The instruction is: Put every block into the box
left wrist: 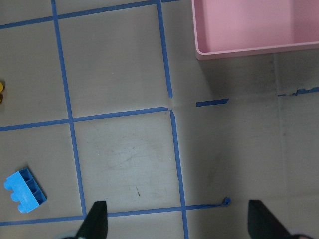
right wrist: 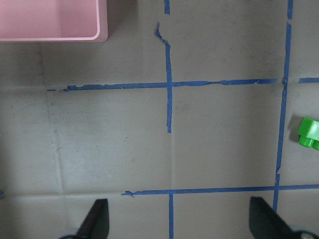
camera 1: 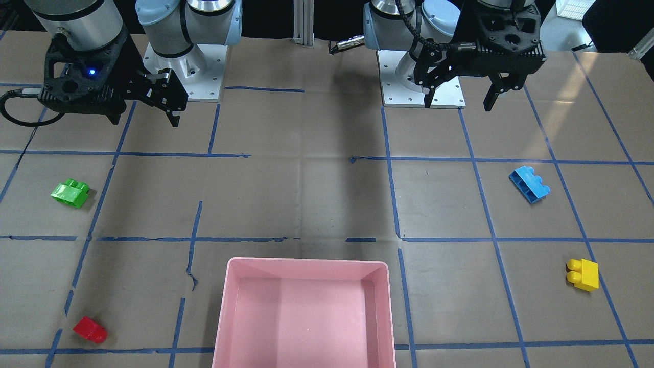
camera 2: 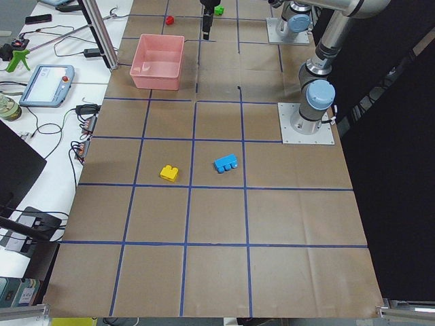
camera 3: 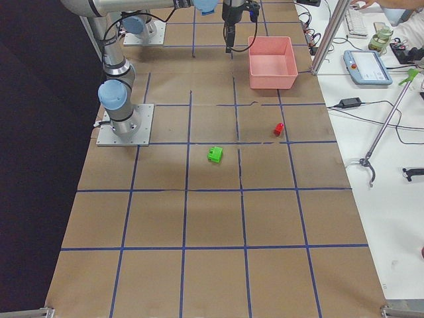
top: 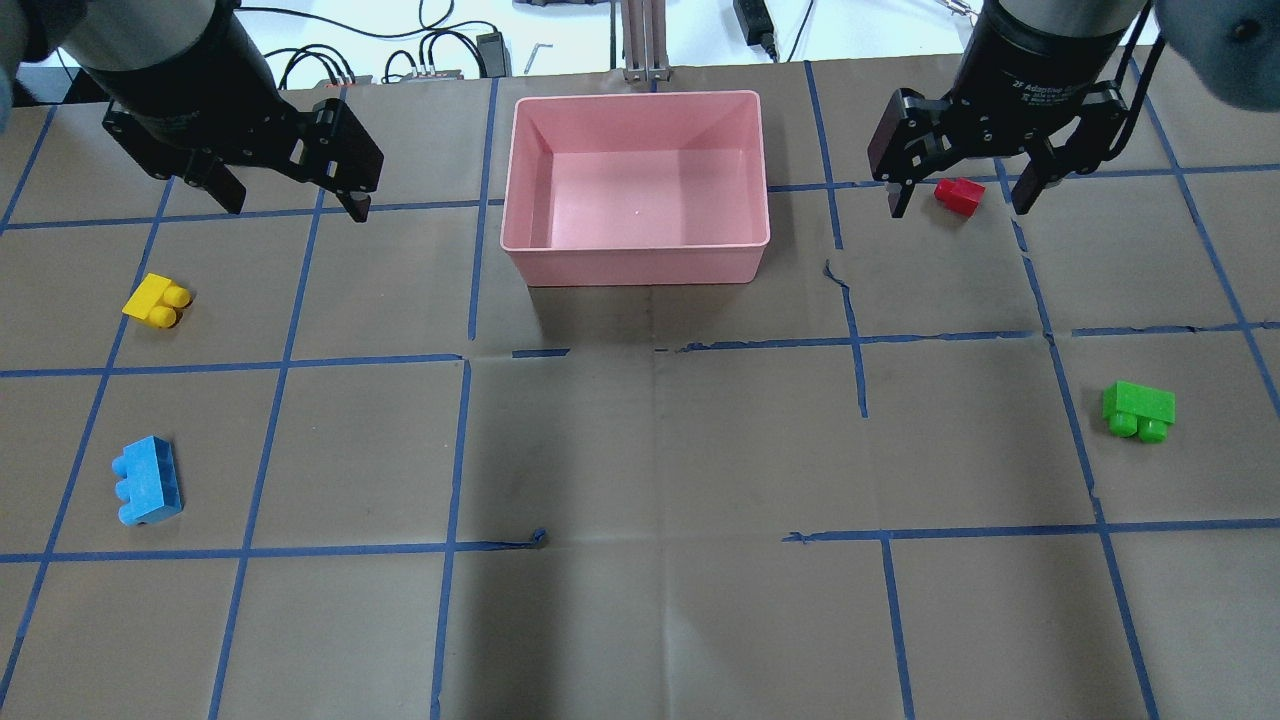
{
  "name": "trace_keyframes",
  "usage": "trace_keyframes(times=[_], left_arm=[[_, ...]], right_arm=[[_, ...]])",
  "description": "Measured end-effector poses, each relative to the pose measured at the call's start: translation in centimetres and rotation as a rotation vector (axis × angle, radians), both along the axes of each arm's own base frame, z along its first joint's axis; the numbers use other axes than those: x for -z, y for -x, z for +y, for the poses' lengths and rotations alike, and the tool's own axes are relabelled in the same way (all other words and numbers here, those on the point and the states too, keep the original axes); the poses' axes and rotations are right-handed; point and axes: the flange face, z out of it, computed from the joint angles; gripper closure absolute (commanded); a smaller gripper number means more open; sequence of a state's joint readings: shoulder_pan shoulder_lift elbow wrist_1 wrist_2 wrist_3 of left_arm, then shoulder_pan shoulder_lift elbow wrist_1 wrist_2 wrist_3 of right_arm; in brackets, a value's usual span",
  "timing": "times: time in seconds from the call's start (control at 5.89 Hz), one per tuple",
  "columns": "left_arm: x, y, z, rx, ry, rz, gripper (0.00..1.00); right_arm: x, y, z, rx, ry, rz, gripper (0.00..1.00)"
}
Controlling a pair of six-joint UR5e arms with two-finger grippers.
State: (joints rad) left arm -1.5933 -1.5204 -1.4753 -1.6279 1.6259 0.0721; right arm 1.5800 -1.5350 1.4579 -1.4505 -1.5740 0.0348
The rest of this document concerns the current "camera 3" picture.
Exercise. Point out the green toy block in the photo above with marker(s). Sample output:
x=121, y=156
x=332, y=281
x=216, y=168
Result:
x=215, y=154

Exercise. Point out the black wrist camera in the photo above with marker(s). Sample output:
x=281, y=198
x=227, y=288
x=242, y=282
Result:
x=253, y=8

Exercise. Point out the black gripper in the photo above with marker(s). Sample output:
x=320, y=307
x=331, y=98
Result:
x=230, y=12

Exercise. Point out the black power adapter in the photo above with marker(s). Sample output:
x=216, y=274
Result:
x=348, y=103

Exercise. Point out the grabber reach tool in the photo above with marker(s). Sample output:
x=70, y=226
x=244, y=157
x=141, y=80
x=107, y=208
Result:
x=365, y=160

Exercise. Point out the red toy block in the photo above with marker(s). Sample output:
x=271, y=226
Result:
x=278, y=129

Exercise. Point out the person hand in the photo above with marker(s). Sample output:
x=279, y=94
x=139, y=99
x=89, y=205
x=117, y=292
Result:
x=366, y=3

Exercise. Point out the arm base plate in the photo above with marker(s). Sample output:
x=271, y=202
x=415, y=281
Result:
x=135, y=131
x=157, y=40

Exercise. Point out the green glass jar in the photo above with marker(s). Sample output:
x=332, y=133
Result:
x=380, y=39

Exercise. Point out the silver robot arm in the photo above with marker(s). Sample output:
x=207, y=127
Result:
x=103, y=16
x=141, y=26

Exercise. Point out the aluminium frame post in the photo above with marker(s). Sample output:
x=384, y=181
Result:
x=330, y=32

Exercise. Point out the white keyboard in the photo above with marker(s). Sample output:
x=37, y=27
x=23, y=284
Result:
x=354, y=24

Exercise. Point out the teach pendant tablet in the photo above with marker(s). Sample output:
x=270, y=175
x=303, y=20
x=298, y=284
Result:
x=366, y=68

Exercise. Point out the pink plastic box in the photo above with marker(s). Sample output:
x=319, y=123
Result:
x=271, y=62

